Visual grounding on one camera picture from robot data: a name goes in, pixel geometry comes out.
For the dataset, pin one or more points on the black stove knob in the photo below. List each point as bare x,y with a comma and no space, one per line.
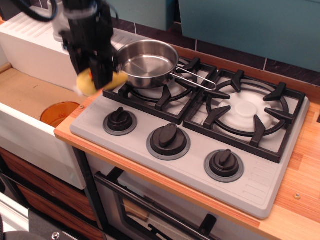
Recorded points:
120,122
168,143
224,166

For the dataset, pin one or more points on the black burner grate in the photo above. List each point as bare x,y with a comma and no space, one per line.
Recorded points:
173,101
260,118

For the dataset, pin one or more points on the black middle stove knob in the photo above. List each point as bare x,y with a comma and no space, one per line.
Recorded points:
168,143

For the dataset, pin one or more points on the black right stove knob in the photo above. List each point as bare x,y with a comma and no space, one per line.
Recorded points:
224,166

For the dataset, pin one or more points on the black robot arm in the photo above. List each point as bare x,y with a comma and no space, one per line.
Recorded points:
88,39

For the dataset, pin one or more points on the black right burner grate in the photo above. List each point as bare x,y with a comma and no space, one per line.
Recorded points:
260,118

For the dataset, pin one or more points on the wooden drawer front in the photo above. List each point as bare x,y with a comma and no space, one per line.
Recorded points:
48,196

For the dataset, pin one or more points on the grey toy stove top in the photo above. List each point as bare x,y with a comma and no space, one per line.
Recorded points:
254,193

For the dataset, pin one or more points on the yellow stuffed duck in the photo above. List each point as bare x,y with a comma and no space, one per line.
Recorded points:
85,84

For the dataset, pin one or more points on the black left burner grate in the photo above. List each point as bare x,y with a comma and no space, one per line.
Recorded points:
173,101

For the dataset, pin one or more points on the black left stove knob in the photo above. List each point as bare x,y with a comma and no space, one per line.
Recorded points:
120,122

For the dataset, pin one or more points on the stainless steel pan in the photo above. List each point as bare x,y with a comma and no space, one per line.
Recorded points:
151,64

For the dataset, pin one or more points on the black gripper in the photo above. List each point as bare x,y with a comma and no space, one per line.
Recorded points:
89,40

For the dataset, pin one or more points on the grey toy faucet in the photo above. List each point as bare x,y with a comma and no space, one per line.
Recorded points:
60,22

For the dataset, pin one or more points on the oven door with handle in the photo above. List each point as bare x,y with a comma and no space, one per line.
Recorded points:
144,211

